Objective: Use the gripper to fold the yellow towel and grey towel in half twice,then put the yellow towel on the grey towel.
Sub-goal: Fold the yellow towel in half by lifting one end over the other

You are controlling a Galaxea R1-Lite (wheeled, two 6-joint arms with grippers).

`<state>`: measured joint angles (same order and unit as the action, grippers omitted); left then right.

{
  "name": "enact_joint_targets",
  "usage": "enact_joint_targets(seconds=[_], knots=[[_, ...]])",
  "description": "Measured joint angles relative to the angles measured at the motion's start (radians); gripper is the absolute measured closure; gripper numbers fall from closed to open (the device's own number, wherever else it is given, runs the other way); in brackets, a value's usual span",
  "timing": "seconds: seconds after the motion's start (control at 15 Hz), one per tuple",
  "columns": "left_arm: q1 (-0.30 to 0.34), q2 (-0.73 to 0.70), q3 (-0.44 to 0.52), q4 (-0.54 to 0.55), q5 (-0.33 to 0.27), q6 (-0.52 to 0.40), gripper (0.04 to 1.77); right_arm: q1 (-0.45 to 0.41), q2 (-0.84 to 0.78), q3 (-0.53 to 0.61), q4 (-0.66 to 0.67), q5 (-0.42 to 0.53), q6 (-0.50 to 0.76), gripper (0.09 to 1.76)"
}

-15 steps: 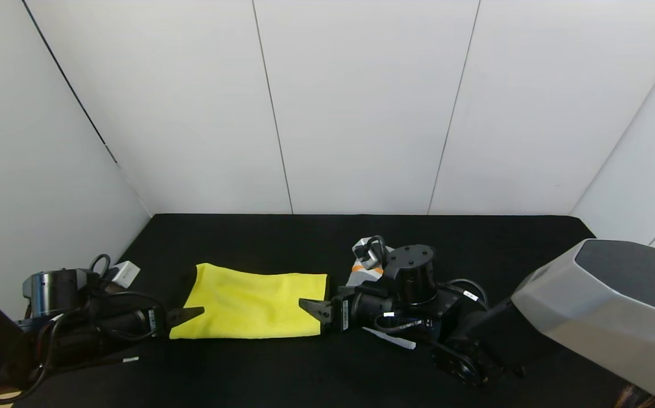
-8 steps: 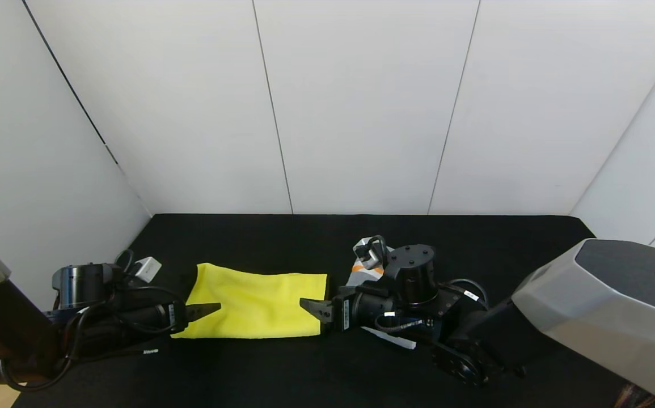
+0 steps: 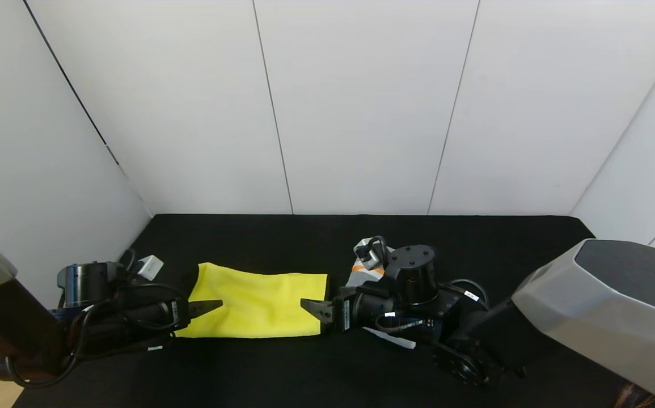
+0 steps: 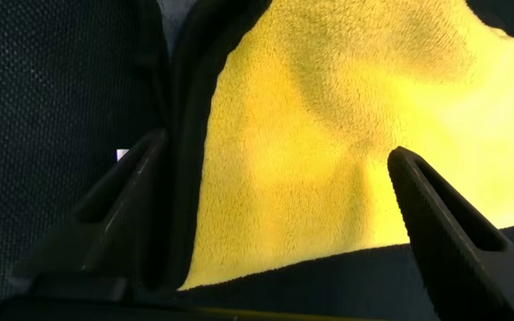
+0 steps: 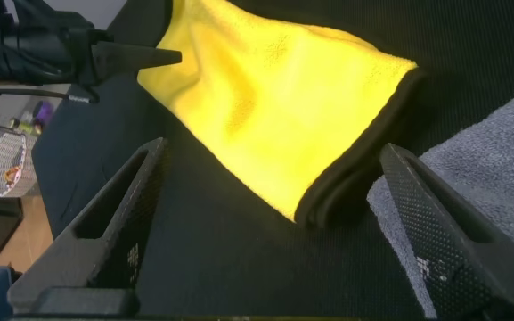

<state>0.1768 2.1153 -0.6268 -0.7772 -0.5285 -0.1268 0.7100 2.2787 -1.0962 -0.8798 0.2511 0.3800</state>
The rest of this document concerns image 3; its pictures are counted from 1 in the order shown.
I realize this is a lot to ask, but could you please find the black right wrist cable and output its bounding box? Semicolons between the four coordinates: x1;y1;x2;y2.
446;278;490;308

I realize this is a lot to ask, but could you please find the multicolour cable bundle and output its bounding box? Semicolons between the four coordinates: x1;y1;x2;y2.
615;383;655;408

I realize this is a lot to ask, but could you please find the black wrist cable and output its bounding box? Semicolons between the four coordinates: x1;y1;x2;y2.
0;248;191;390
446;278;490;308

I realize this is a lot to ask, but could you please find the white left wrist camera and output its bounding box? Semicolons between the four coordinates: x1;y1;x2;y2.
133;255;165;282

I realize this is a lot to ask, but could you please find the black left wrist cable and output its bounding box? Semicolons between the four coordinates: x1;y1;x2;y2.
0;248;191;390

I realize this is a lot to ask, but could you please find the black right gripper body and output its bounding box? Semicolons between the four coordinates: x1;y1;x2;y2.
333;286;396;334

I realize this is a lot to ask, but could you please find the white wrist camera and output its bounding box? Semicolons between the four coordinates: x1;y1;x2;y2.
133;255;165;282
353;237;389;270

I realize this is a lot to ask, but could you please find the yellow microfiber towel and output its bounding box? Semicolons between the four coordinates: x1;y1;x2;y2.
175;262;328;339

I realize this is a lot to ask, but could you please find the grey towel with orange marks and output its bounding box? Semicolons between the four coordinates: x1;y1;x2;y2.
345;258;417;350

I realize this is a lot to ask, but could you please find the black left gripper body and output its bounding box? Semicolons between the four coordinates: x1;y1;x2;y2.
136;296;191;330

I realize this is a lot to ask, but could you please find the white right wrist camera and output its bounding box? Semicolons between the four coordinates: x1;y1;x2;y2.
353;237;389;270

